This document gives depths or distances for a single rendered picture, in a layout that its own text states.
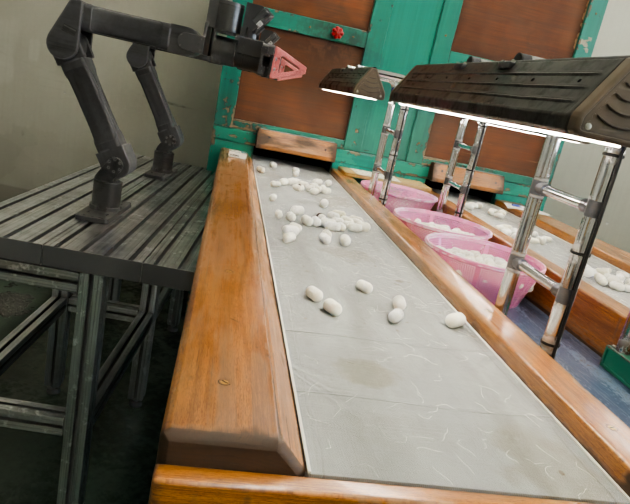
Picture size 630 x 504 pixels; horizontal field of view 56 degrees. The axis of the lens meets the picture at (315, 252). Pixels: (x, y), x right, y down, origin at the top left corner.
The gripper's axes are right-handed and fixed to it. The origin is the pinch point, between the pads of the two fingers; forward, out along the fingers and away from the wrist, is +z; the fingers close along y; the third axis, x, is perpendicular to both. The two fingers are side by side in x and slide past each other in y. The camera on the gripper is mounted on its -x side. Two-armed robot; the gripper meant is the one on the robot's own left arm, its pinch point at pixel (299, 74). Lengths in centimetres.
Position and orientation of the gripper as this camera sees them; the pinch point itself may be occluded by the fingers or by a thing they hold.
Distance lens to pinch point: 194.0
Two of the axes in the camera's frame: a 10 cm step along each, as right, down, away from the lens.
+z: 9.7, 2.0, 0.9
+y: -0.3, -2.7, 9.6
